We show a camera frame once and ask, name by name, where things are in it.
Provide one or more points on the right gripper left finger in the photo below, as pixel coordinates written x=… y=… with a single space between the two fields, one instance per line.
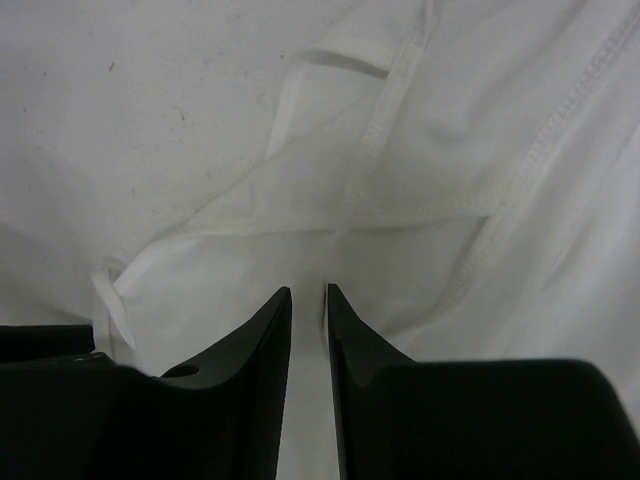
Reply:
x=69 y=411

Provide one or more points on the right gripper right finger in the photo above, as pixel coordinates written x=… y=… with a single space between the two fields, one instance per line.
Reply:
x=397 y=418

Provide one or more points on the white tank top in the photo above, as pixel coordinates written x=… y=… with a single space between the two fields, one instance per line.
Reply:
x=466 y=171

